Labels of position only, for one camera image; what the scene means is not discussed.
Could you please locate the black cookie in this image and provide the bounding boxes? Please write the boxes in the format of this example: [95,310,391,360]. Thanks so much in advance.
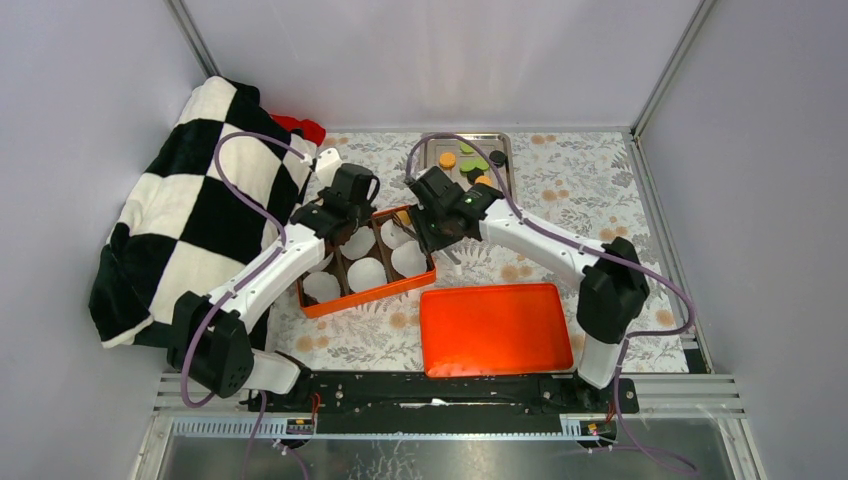
[489,150,508,168]
[465,168,485,184]

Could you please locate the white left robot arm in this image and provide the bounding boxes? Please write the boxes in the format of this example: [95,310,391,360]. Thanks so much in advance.
[167,163,380,411]

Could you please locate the orange tin lid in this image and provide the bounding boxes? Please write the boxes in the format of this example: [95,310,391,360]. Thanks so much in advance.
[419,283,574,378]

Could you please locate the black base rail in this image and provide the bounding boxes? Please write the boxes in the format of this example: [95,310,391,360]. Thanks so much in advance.
[245,371,640,434]

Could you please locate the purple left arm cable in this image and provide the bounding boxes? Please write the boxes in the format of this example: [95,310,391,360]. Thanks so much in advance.
[178,131,313,480]

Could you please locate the white paper cup liner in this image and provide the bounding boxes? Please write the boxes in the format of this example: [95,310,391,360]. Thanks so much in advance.
[380,218,416,250]
[302,271,342,303]
[309,253,334,273]
[339,226,376,261]
[347,257,388,293]
[390,240,428,278]

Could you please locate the black white checkered blanket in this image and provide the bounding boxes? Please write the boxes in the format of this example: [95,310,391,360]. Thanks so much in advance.
[89,76,319,348]

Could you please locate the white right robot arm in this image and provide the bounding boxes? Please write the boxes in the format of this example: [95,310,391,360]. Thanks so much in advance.
[405,167,650,412]

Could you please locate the red cloth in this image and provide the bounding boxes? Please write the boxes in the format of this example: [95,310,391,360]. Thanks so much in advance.
[271,114,327,146]

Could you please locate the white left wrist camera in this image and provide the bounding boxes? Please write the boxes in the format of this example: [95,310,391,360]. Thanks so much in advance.
[314,147,342,187]

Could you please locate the stainless steel tray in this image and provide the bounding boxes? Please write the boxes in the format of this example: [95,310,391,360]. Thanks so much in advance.
[413,132,514,195]

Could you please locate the steel tongs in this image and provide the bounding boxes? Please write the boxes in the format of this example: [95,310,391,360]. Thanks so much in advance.
[393,218,463,275]

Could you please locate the floral patterned tablecloth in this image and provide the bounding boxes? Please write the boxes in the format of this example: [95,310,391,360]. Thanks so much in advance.
[266,132,688,373]

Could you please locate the orange cookie tin box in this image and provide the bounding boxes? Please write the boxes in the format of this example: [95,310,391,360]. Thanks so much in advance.
[296,205,436,318]

